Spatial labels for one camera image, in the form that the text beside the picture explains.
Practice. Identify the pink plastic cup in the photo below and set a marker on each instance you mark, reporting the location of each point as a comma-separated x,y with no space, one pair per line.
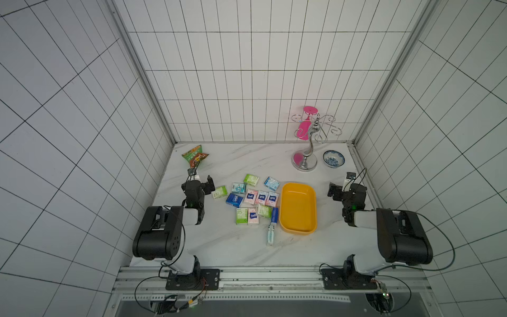
305,122

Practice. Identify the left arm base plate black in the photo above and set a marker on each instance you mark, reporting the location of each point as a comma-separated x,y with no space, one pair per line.
202,279

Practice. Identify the green tissue pack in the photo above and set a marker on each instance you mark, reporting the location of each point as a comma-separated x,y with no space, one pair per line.
241,216
264,211
220,192
251,180

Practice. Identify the yellow plastic storage box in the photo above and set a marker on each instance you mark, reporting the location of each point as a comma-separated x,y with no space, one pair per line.
298,211

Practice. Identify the teal cartoon tissue pack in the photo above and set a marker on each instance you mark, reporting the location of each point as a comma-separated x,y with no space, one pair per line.
271,234
238,188

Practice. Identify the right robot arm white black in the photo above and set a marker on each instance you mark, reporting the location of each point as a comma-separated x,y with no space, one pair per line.
400,240

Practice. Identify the chrome cup holder stand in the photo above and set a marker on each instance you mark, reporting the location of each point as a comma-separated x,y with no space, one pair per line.
305,160

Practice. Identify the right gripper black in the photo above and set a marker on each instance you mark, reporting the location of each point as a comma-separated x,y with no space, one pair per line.
338,192

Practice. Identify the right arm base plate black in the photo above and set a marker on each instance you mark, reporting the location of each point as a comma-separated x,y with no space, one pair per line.
338,280

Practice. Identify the green tissue pack top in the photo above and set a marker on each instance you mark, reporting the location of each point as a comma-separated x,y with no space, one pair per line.
251,180

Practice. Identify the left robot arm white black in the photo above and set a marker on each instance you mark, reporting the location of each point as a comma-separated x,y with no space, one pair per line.
162,235

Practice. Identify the dark blue Tempo tissue pack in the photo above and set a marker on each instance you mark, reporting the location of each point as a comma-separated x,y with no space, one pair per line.
234,200

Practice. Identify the blue white ceramic bowl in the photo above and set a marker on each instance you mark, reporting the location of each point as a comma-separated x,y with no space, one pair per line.
333,159

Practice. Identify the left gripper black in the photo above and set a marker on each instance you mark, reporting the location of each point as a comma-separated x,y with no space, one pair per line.
208,189

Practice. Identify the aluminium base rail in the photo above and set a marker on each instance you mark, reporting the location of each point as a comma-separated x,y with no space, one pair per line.
261,283

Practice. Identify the pink tempo tissue pack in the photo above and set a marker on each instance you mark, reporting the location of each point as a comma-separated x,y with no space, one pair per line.
253,217
261,198
272,199
251,196

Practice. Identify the light blue tissue pack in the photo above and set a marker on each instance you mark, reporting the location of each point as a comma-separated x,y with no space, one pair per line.
272,183

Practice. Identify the green red snack bag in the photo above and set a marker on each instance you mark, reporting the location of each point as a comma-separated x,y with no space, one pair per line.
195,156

